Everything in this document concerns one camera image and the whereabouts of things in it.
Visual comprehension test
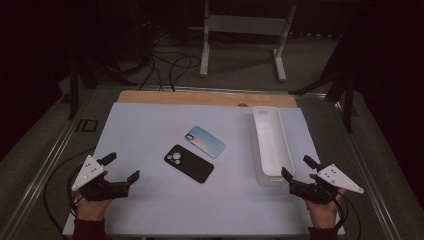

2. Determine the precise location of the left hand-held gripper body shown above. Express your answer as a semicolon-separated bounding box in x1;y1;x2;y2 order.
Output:
71;154;131;202

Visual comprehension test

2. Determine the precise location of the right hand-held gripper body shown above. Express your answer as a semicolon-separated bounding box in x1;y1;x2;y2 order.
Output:
288;163;365;206

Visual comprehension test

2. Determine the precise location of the white plastic bin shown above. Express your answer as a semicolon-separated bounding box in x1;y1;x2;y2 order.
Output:
251;105;296;187

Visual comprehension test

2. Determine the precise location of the person's right hand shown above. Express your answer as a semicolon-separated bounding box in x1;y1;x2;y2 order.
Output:
305;188;346;230

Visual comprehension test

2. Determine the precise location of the person's left hand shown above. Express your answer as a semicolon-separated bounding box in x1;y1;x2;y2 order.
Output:
75;196;114;222

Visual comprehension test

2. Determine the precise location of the black tripod stand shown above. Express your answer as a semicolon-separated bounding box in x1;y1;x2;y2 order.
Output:
289;33;356;133
68;49;138;120

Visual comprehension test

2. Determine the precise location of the white table board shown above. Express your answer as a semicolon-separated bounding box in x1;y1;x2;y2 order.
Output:
62;102;346;238

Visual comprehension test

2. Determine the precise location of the left hand-held gripper black cable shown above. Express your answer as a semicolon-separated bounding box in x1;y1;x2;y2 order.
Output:
43;148;98;235

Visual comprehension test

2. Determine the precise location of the hand-held gripper black cable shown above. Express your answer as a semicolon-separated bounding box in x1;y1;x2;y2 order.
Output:
333;191;363;240
43;148;98;235

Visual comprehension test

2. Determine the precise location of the aluminium rail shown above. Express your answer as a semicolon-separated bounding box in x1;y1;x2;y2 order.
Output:
328;99;401;240
0;88;98;240

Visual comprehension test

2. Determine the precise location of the right hand-held gripper black cable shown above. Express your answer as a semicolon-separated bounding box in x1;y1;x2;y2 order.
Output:
333;191;363;240

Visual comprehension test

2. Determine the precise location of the black floor cable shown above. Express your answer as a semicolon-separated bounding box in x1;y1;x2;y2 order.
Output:
168;54;202;93
138;34;165;92

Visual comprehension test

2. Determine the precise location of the white metal stand frame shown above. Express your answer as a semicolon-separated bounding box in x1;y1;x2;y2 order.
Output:
188;0;298;83

